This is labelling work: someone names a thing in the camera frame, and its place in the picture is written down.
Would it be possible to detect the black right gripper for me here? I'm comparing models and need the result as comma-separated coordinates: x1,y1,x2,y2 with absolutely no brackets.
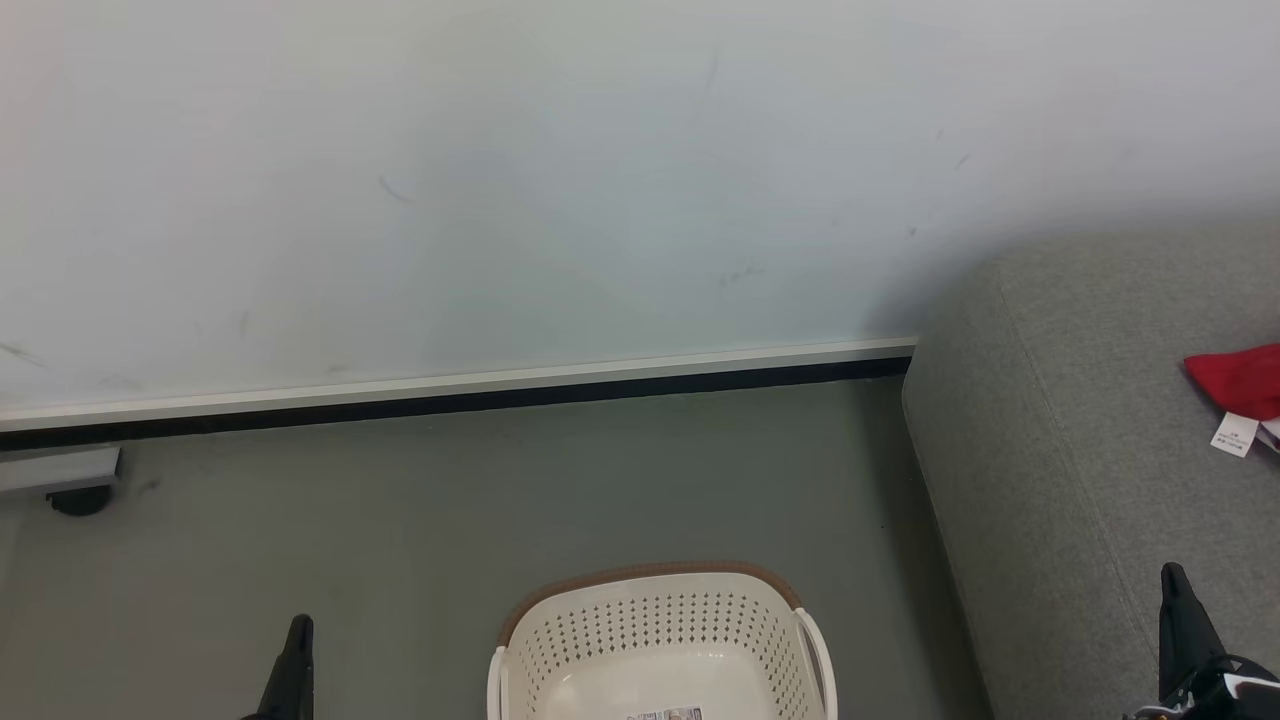
1124,561,1280,720

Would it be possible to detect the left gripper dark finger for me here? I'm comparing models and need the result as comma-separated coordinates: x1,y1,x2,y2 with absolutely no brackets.
256,614,316,720

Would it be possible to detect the red garment with white tag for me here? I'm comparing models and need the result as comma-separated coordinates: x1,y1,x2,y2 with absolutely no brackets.
1184,344,1280,459

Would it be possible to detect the white perforated laundry basket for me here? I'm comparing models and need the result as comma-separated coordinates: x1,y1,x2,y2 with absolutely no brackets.
486,561,840,720

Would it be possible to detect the grey fabric sofa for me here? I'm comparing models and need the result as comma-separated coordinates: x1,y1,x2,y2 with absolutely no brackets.
900,222,1280,720

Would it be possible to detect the white and black baseboard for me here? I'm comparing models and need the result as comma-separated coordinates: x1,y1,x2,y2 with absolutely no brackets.
0,338,918,451

